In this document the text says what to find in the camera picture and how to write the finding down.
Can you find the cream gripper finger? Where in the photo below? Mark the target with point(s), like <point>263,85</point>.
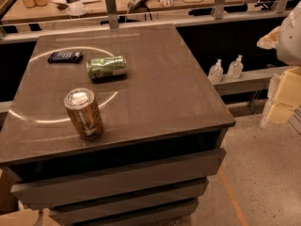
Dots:
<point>269,41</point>
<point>283,98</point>

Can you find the green soda can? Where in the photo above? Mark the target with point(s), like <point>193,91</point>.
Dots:
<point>106,67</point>

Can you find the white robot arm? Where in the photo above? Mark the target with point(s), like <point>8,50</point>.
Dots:
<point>289,39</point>

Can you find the gold upright soda can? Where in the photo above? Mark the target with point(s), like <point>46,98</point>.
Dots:
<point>83,110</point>

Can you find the right clear sanitizer bottle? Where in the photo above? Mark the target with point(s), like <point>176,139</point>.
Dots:
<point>235,68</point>

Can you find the clear sanitizer bottle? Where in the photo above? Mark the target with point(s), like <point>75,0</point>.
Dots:
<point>235,68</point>
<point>216,72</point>

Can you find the left clear sanitizer bottle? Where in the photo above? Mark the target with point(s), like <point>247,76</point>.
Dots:
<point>216,72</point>

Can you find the grey drawer cabinet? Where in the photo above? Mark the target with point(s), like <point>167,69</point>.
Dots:
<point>163,124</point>

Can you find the white cup on saucer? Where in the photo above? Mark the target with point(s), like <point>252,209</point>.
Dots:
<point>76,9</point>

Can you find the dark blue snack packet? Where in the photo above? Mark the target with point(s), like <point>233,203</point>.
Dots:
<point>65,57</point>

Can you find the cardboard box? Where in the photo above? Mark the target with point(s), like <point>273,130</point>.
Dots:
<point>27,217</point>

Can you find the metal railing post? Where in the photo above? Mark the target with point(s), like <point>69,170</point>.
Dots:
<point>112,14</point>

